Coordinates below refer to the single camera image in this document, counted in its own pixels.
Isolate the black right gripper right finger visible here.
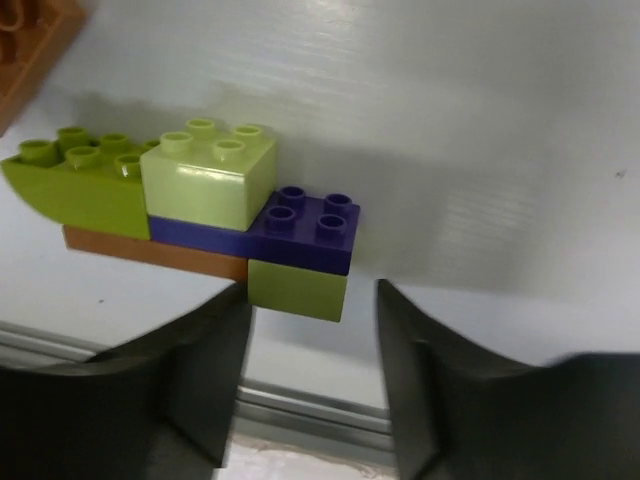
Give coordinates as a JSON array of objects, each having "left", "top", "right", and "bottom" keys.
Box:
[{"left": 376, "top": 279, "right": 639, "bottom": 479}]

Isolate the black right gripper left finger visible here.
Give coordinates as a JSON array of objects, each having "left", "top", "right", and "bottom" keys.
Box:
[{"left": 1, "top": 283, "right": 253, "bottom": 479}]

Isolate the curved green lego brick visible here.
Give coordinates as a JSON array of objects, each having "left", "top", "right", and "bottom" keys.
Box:
[{"left": 1, "top": 126, "right": 159, "bottom": 240}]

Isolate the pale green lego brick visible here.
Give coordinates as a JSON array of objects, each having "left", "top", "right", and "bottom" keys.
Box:
[
  {"left": 140, "top": 118, "right": 277, "bottom": 232},
  {"left": 247, "top": 260, "right": 348, "bottom": 322}
]

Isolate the brown lego plate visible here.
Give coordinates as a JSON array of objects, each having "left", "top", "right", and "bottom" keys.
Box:
[
  {"left": 62, "top": 225, "right": 248, "bottom": 282},
  {"left": 1, "top": 0, "right": 87, "bottom": 132}
]

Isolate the purple lego plate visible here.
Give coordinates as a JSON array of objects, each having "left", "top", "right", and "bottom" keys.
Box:
[{"left": 149, "top": 186, "right": 360, "bottom": 276}]

